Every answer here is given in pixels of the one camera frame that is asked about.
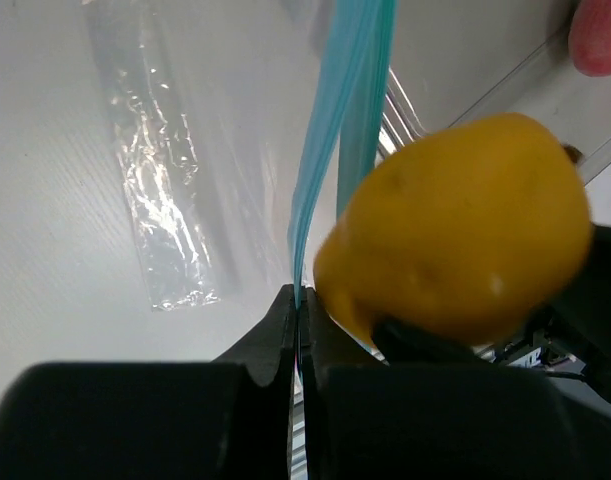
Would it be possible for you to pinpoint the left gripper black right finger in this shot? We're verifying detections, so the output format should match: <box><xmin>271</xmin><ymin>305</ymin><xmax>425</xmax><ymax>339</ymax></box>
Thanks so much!
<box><xmin>299</xmin><ymin>288</ymin><xmax>611</xmax><ymax>479</ymax></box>

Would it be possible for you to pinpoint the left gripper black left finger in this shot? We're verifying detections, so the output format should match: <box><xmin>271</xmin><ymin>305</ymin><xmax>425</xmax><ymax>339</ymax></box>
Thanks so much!
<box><xmin>0</xmin><ymin>285</ymin><xmax>296</xmax><ymax>479</ymax></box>

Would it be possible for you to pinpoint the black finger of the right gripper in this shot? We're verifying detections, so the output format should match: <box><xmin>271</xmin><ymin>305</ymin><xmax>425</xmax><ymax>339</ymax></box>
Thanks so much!
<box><xmin>542</xmin><ymin>225</ymin><xmax>611</xmax><ymax>395</ymax></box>
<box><xmin>372</xmin><ymin>319</ymin><xmax>488</xmax><ymax>364</ymax></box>

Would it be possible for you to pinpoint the clear zip top bag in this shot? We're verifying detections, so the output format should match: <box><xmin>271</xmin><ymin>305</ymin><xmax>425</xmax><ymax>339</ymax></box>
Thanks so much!
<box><xmin>82</xmin><ymin>0</ymin><xmax>399</xmax><ymax>480</ymax></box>

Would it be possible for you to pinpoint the pink peach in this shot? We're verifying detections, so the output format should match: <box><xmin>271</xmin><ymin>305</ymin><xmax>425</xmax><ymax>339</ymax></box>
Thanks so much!
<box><xmin>568</xmin><ymin>0</ymin><xmax>611</xmax><ymax>77</ymax></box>

